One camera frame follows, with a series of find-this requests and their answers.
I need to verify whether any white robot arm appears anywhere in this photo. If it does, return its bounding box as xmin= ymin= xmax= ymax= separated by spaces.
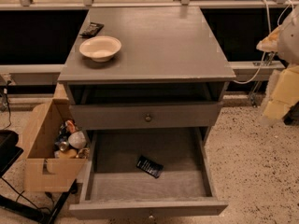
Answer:
xmin=256 ymin=6 xmax=299 ymax=124

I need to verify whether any white cable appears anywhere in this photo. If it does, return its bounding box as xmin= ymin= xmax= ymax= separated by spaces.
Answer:
xmin=233 ymin=0 xmax=295 ymax=85

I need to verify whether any white ceramic bowl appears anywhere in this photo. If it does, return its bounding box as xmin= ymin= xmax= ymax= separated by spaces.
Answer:
xmin=79 ymin=36 xmax=121 ymax=63

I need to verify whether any silver soda can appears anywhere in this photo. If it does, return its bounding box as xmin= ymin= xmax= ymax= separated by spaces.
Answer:
xmin=59 ymin=141 xmax=69 ymax=152

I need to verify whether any grey wooden drawer cabinet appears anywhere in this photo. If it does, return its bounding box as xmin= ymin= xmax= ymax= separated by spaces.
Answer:
xmin=57 ymin=6 xmax=236 ymax=147

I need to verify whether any cardboard box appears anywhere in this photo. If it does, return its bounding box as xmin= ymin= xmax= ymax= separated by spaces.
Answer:
xmin=18 ymin=99 xmax=87 ymax=192

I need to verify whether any brass drawer knob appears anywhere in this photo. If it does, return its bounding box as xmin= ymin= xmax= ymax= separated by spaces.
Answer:
xmin=145 ymin=114 xmax=152 ymax=122

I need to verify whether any yellow rounded item in box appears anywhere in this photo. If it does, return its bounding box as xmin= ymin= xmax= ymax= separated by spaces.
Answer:
xmin=58 ymin=149 xmax=78 ymax=159

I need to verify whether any closed grey top drawer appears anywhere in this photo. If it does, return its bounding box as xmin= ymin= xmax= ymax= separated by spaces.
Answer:
xmin=70 ymin=102 xmax=221 ymax=130

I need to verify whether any dark snack bar packet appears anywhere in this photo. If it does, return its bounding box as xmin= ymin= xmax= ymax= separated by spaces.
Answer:
xmin=80 ymin=22 xmax=104 ymax=37

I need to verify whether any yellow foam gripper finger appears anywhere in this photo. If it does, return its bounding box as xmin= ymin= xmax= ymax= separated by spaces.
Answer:
xmin=256 ymin=26 xmax=281 ymax=52
xmin=260 ymin=64 xmax=299 ymax=124

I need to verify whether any black floor cable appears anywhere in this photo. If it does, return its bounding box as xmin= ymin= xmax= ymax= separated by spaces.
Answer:
xmin=2 ymin=79 xmax=13 ymax=131

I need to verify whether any open grey middle drawer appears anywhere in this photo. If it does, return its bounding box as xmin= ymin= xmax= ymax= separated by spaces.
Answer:
xmin=69 ymin=128 xmax=228 ymax=219

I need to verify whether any white round ball object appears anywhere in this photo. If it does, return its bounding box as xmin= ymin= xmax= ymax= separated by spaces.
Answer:
xmin=68 ymin=131 xmax=87 ymax=149

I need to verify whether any colourful snack packet in box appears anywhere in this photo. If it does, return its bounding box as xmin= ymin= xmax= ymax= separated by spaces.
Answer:
xmin=65 ymin=119 xmax=78 ymax=133

